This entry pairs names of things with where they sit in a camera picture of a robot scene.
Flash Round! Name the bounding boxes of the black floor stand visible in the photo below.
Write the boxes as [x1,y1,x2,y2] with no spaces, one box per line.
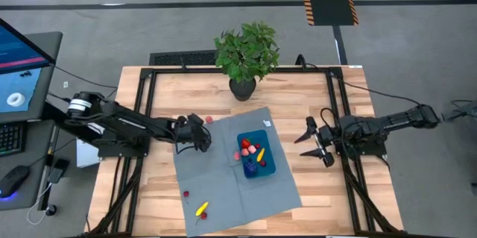
[441,99,477,123]

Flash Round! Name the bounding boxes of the black computer mouse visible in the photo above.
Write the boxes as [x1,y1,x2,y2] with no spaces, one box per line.
[0,165,31,198]

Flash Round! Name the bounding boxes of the black smartphone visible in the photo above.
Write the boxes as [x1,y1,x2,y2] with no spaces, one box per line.
[47,157,71,184]

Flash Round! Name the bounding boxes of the dark grey side desk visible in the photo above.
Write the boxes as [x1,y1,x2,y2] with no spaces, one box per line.
[0,31,64,212]

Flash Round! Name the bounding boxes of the backlit black keyboard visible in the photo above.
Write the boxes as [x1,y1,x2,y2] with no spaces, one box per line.
[0,121,26,157]

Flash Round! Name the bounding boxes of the green potted plant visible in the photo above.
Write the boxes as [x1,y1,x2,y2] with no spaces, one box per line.
[214,21,280,102]

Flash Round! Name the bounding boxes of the white box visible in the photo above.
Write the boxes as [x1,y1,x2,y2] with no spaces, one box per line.
[76,137,101,169]

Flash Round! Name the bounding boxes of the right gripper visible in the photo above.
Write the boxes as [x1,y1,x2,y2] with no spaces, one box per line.
[294,116,340,169]

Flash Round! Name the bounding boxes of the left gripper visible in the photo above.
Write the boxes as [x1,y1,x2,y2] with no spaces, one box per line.
[175,113,212,153]

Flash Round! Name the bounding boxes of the black table frame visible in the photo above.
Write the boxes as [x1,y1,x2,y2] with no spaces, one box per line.
[83,64,407,238]

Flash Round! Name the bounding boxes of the black floor cable cover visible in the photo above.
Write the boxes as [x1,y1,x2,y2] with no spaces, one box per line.
[331,25,348,66]

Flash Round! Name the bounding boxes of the black floor vent grille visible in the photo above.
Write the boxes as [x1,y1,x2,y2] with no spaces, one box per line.
[148,50,219,66]

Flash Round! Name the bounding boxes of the blue plastic tupperware container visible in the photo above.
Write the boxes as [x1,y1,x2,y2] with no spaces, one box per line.
[236,129,277,180]

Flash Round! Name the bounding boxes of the grey cloth mat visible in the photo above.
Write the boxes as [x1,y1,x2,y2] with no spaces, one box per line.
[172,106,303,238]

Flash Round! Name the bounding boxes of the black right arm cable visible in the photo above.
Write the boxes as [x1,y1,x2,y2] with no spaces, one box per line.
[329,73,422,107]

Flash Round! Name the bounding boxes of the tilted computer screen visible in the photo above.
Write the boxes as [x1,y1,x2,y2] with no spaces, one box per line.
[0,17,57,124]

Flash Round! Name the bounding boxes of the purple toy grape bunch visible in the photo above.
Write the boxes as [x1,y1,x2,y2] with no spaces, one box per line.
[244,158,258,175]

